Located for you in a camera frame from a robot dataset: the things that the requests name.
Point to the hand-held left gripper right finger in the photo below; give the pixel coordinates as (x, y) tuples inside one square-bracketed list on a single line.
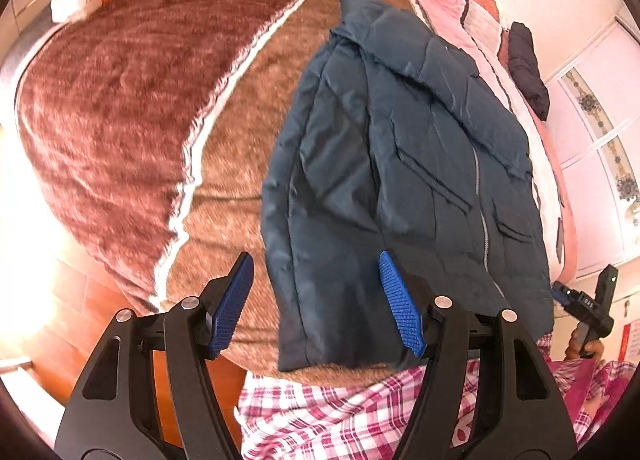
[(400, 300)]

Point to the person's right hand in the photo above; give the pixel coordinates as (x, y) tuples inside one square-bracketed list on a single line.
[(572, 347)]

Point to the grey bed sheet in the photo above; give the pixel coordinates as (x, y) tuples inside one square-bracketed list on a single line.
[(30, 47)]

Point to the white patterned wardrobe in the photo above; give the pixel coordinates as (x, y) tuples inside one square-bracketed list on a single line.
[(595, 179)]

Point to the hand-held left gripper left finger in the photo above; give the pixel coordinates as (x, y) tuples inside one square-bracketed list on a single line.
[(227, 307)]

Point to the red paper sign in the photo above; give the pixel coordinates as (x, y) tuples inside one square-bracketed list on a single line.
[(629, 340)]

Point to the dark navy folded garment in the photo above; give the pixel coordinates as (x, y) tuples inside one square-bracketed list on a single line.
[(526, 69)]

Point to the person's right forearm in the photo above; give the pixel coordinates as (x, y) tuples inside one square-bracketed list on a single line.
[(600, 385)]

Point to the pink plaid pyjama clothing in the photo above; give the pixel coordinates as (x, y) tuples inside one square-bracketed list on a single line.
[(310, 415)]

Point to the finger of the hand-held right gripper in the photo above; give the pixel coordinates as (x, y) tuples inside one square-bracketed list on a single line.
[(561, 294)]

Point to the brown pink striped blanket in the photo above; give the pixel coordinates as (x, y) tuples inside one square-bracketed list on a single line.
[(125, 89)]

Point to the teal puffer jacket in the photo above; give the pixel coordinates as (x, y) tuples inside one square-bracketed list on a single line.
[(400, 164)]

